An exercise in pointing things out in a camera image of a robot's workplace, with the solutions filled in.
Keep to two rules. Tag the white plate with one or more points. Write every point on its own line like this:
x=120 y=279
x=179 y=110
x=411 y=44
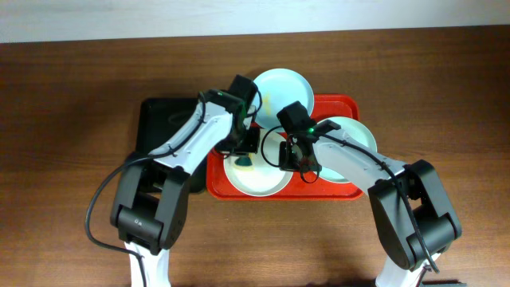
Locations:
x=262 y=179

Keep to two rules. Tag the green yellow sponge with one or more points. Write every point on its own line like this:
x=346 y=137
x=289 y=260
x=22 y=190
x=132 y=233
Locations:
x=243 y=161

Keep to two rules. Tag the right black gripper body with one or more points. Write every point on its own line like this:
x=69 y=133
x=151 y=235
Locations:
x=293 y=163

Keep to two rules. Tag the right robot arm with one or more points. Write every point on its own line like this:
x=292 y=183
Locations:
x=414 y=217

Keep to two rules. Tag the light green plate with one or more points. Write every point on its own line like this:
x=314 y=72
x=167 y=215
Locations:
x=358 y=132

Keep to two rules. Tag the light blue plate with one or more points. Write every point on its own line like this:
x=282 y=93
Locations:
x=280 y=88

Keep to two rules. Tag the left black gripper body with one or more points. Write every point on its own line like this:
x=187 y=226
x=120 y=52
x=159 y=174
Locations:
x=242 y=144

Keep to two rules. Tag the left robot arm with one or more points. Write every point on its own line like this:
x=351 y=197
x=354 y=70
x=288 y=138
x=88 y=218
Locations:
x=150 y=207

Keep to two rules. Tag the red plastic tray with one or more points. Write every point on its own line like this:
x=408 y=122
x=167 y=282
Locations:
x=326 y=105

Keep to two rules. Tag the black plastic tray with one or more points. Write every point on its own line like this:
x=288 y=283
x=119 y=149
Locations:
x=159 y=120

